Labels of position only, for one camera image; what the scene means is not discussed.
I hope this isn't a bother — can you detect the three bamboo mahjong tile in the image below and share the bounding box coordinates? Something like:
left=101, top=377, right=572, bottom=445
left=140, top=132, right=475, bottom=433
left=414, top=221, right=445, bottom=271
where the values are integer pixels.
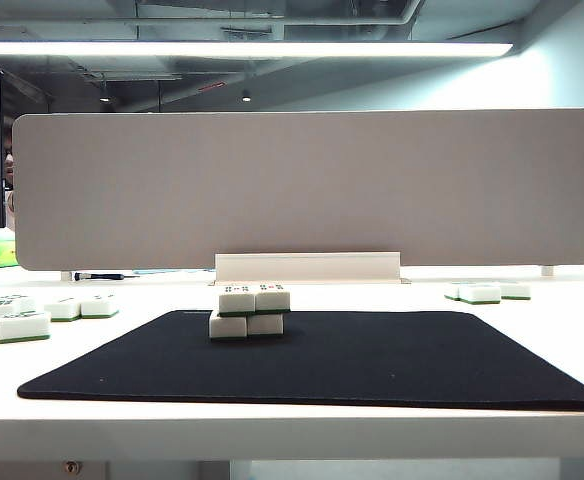
left=79, top=293, right=121, bottom=320

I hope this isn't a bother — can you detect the eight bamboo mahjong tile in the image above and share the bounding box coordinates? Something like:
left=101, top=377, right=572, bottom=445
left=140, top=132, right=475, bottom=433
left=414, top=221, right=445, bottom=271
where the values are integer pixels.
left=1, top=293, right=38, bottom=314

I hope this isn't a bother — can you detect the two bamboo mahjong tile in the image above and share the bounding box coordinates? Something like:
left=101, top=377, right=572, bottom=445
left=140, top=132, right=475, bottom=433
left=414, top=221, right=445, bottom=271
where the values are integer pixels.
left=43, top=298, right=82, bottom=323

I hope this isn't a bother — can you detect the desk divider panel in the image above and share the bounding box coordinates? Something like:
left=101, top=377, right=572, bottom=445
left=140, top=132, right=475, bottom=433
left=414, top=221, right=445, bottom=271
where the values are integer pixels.
left=11, top=108, right=584, bottom=272

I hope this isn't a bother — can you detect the beige tile rack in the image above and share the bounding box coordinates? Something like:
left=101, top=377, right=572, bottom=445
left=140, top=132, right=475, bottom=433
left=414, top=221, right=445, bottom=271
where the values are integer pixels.
left=213, top=251, right=403, bottom=285

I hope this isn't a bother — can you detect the bird mahjong tile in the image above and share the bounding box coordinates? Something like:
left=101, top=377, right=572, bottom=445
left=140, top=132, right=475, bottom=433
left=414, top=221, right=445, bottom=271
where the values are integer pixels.
left=0, top=310, right=52, bottom=345

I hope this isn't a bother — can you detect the long ceiling light strip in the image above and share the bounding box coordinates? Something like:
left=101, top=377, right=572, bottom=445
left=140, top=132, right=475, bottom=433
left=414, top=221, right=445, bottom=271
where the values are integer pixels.
left=0, top=40, right=514, bottom=57

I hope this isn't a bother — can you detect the black fabric mat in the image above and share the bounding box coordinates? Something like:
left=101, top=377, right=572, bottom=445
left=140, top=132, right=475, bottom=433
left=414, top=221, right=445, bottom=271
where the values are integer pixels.
left=16, top=309, right=584, bottom=413

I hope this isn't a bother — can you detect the person in background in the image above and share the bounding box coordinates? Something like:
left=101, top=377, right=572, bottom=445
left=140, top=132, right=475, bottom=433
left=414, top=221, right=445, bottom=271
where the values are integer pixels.
left=2, top=144, right=16, bottom=232

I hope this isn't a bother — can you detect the five bamboo mahjong tile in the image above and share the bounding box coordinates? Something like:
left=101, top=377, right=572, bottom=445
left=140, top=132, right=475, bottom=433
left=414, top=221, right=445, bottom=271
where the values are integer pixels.
left=253, top=283, right=292, bottom=314

